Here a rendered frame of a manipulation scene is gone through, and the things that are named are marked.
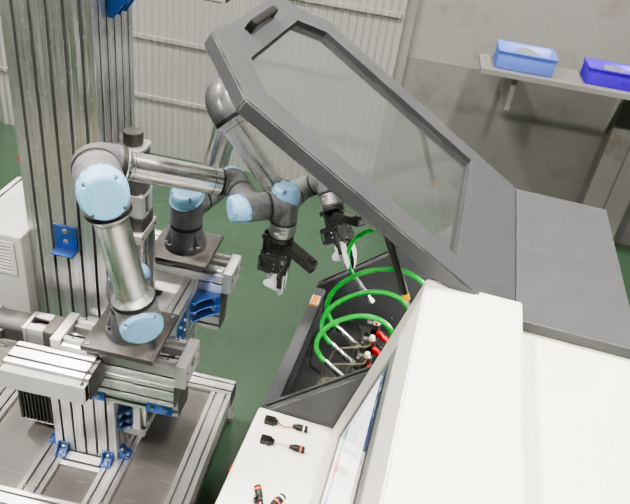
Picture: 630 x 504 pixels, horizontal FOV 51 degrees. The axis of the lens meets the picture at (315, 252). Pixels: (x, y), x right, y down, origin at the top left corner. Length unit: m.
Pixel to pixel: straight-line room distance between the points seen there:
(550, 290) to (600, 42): 3.28
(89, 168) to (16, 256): 0.70
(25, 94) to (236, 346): 2.00
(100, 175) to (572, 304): 1.15
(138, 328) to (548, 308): 1.04
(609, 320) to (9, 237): 1.69
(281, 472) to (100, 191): 0.84
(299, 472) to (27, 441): 1.42
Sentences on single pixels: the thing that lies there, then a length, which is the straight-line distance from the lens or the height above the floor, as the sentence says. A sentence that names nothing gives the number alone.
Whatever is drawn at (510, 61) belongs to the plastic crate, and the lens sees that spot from 4.33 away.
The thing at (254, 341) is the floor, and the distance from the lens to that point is 3.60.
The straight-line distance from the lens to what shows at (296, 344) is 2.19.
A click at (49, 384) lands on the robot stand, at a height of 0.93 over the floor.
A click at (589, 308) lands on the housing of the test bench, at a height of 1.50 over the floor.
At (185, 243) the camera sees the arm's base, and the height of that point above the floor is 1.09.
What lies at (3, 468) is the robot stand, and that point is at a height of 0.21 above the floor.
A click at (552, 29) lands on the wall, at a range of 4.79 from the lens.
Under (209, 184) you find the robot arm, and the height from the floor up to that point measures 1.54.
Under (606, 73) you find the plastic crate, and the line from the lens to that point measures 4.45.
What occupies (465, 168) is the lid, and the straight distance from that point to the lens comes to 2.05.
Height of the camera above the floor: 2.40
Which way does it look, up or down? 33 degrees down
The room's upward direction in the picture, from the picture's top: 9 degrees clockwise
